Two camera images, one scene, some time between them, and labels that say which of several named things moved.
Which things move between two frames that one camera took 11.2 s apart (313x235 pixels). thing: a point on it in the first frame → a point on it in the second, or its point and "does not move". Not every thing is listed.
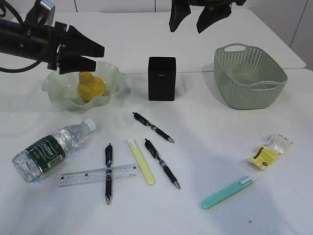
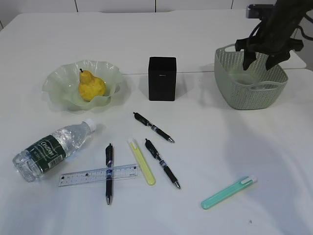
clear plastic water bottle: (29, 164) does not move
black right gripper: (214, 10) → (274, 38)
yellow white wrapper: (272, 148) → (245, 80)
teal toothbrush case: (226, 192) does not move
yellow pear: (90, 86) does not move
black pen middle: (154, 152) does not move
